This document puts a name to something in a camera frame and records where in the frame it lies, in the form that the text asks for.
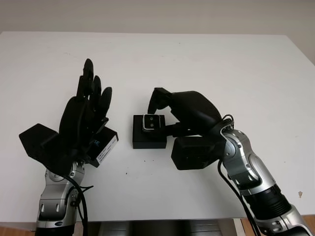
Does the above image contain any small silver depth camera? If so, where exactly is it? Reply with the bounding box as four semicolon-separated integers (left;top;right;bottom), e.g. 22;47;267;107
142;114;162;132

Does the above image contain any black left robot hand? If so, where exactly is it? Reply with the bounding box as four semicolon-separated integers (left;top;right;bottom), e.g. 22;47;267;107
58;58;114;165

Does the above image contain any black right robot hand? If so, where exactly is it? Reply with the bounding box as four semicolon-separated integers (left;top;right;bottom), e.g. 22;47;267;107
147;87;226;138

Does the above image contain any black RealSense box lid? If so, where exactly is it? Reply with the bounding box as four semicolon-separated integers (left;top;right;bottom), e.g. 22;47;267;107
88;126;120;169

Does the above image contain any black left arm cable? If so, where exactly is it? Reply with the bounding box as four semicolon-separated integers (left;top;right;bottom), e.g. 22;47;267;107
63;172;95;236

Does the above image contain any black camera box base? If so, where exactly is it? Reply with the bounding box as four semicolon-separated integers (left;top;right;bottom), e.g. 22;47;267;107
132;114;168;150

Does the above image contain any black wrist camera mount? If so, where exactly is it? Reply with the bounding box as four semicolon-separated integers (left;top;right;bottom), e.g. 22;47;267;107
170;136;226;171
19;123;61;171

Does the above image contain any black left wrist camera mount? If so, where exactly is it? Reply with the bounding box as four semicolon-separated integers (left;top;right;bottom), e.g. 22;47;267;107
19;123;61;171

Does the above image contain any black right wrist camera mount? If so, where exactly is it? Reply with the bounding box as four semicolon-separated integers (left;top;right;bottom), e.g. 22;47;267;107
170;136;226;171

